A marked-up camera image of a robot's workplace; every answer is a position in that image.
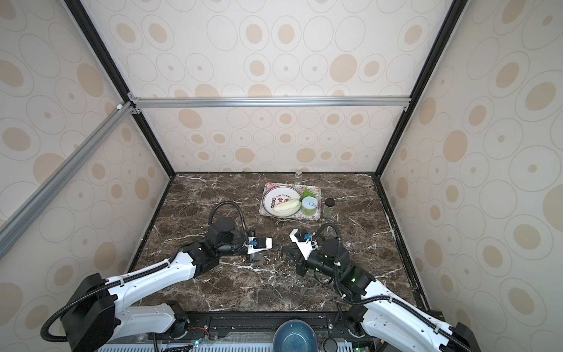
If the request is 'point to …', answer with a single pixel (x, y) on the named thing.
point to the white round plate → (277, 194)
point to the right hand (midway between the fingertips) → (291, 246)
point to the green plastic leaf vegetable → (306, 193)
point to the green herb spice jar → (328, 209)
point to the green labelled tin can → (309, 205)
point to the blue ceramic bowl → (295, 336)
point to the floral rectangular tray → (300, 188)
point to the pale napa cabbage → (288, 207)
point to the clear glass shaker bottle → (298, 177)
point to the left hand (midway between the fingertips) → (281, 246)
